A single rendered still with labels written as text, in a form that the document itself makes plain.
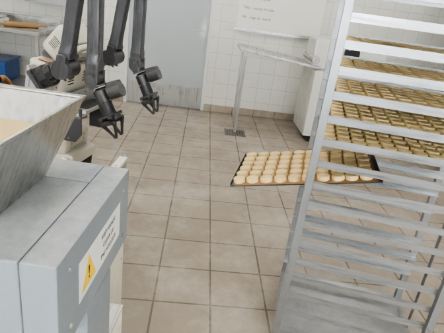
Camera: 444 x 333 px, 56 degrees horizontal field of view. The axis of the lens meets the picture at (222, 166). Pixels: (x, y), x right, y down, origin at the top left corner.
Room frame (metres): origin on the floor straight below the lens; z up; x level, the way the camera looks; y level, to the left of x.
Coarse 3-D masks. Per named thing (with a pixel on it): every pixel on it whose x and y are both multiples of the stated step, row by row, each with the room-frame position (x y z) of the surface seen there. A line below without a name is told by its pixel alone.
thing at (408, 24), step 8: (352, 16) 1.52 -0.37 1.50; (360, 16) 1.51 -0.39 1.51; (368, 16) 1.51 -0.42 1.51; (376, 16) 1.50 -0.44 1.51; (376, 24) 1.50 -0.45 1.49; (384, 24) 1.50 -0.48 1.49; (392, 24) 1.49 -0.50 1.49; (400, 24) 1.49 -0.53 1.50; (408, 24) 1.49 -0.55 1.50; (416, 24) 1.48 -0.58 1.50; (424, 24) 1.48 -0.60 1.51; (432, 24) 1.47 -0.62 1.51; (440, 24) 1.47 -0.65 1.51; (432, 32) 1.47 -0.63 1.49; (440, 32) 1.47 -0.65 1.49
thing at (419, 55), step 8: (344, 48) 1.52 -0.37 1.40; (352, 48) 1.51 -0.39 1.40; (360, 48) 1.51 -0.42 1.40; (368, 48) 1.50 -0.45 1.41; (376, 48) 1.50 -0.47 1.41; (384, 48) 1.49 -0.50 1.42; (392, 48) 1.49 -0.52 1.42; (400, 48) 1.49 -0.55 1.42; (400, 56) 1.49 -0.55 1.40; (408, 56) 1.48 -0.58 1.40; (416, 56) 1.48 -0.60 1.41; (424, 56) 1.47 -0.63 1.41; (432, 56) 1.47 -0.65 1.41; (440, 56) 1.46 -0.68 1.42
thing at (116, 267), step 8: (120, 248) 1.39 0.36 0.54; (120, 256) 1.40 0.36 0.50; (112, 264) 1.29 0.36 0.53; (120, 264) 1.40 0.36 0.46; (112, 272) 1.29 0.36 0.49; (120, 272) 1.40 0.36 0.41; (112, 280) 1.30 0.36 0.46; (120, 280) 1.41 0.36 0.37; (112, 288) 1.30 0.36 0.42; (120, 288) 1.41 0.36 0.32; (112, 296) 1.30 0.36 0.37; (120, 296) 1.42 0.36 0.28; (120, 304) 1.42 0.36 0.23
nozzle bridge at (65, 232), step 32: (64, 160) 0.75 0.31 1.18; (32, 192) 0.60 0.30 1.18; (64, 192) 0.62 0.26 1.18; (96, 192) 0.63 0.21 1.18; (0, 224) 0.50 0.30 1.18; (32, 224) 0.51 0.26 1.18; (64, 224) 0.52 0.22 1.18; (96, 224) 0.56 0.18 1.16; (0, 256) 0.43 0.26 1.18; (32, 256) 0.44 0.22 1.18; (64, 256) 0.45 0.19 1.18; (96, 256) 0.56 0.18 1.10; (0, 288) 0.42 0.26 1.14; (32, 288) 0.42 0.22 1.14; (64, 288) 0.44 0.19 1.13; (96, 288) 0.57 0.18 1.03; (0, 320) 0.42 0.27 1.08; (32, 320) 0.42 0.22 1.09; (64, 320) 0.44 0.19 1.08; (96, 320) 0.57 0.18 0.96
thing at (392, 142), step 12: (336, 132) 1.68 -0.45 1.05; (348, 132) 1.67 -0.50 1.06; (360, 132) 1.71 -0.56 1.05; (372, 132) 1.71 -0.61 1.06; (360, 144) 1.52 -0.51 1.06; (372, 144) 1.54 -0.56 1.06; (384, 144) 1.57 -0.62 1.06; (396, 144) 1.58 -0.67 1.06; (408, 144) 1.63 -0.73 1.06; (420, 144) 1.67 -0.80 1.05; (432, 144) 1.72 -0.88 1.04; (432, 156) 1.49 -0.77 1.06
